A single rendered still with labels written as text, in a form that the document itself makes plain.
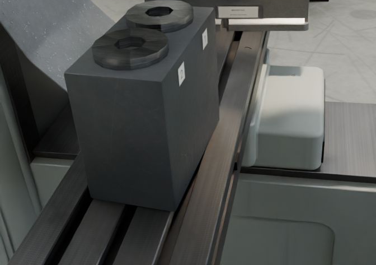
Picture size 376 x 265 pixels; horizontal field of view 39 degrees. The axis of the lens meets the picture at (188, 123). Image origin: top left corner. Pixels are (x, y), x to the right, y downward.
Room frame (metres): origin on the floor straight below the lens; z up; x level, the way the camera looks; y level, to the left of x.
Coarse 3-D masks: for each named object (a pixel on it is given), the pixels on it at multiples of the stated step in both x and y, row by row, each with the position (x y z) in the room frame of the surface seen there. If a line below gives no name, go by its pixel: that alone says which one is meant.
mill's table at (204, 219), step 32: (224, 32) 1.05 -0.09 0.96; (256, 32) 1.03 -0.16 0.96; (224, 64) 0.92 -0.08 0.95; (256, 64) 0.92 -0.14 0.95; (224, 96) 0.78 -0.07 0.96; (224, 128) 0.68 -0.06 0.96; (224, 160) 0.60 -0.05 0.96; (64, 192) 0.56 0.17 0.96; (192, 192) 0.54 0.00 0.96; (224, 192) 0.54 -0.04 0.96; (64, 224) 0.50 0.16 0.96; (96, 224) 0.49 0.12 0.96; (128, 224) 0.52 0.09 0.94; (160, 224) 0.48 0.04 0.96; (192, 224) 0.48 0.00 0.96; (224, 224) 0.53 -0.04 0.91; (32, 256) 0.45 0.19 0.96; (64, 256) 0.44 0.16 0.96; (96, 256) 0.44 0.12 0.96; (128, 256) 0.44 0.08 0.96; (160, 256) 0.46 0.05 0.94; (192, 256) 0.43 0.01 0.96
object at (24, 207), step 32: (0, 32) 0.97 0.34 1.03; (0, 64) 0.95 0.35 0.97; (32, 64) 1.06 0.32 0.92; (0, 96) 0.94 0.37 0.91; (32, 96) 1.03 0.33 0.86; (64, 96) 1.16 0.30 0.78; (0, 128) 0.92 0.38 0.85; (32, 128) 0.99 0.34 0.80; (0, 160) 0.91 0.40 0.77; (32, 160) 0.96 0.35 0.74; (0, 192) 0.91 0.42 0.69; (32, 192) 0.94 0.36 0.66; (0, 224) 0.91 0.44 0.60; (32, 224) 0.92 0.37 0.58; (0, 256) 0.91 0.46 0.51
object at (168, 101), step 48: (96, 48) 0.57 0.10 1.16; (144, 48) 0.56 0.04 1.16; (192, 48) 0.60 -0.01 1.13; (96, 96) 0.53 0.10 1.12; (144, 96) 0.51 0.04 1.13; (192, 96) 0.59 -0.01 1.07; (96, 144) 0.53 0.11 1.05; (144, 144) 0.51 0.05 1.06; (192, 144) 0.58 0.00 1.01; (96, 192) 0.54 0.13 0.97; (144, 192) 0.52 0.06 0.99
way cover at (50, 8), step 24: (0, 0) 0.97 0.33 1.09; (24, 0) 1.03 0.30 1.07; (48, 0) 1.09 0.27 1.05; (72, 0) 1.17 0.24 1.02; (48, 24) 1.04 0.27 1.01; (72, 24) 1.11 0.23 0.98; (96, 24) 1.16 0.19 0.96; (24, 48) 0.93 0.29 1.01; (48, 48) 0.99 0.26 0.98; (72, 48) 1.03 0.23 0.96; (48, 72) 0.92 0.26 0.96
